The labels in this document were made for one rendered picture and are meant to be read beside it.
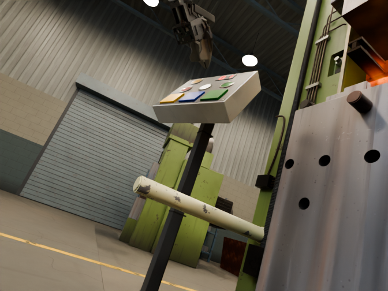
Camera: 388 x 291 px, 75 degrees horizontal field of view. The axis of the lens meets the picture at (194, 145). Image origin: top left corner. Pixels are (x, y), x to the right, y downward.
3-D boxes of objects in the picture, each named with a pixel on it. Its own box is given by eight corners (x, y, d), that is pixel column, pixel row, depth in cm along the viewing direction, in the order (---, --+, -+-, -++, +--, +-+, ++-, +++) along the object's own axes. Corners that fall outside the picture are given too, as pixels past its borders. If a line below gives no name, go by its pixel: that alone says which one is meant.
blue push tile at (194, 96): (194, 99, 88) (204, 90, 93) (178, 100, 93) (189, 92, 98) (195, 104, 89) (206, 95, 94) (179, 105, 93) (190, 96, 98)
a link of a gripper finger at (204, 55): (199, 73, 80) (190, 43, 75) (208, 67, 83) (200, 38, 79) (206, 72, 78) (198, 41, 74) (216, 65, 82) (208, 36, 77)
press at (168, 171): (122, 245, 450) (177, 108, 544) (115, 235, 561) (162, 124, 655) (224, 278, 509) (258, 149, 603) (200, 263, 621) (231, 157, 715)
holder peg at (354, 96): (360, 100, 44) (361, 88, 45) (344, 104, 47) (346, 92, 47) (372, 111, 46) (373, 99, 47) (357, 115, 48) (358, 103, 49)
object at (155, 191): (135, 193, 59) (144, 172, 61) (129, 193, 64) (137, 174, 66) (265, 245, 76) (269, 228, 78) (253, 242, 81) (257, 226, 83)
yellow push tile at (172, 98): (173, 101, 94) (184, 92, 99) (159, 102, 99) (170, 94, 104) (174, 105, 95) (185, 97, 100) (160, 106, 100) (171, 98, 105)
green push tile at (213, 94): (217, 97, 82) (228, 88, 87) (199, 99, 87) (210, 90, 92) (219, 102, 83) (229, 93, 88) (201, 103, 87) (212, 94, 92)
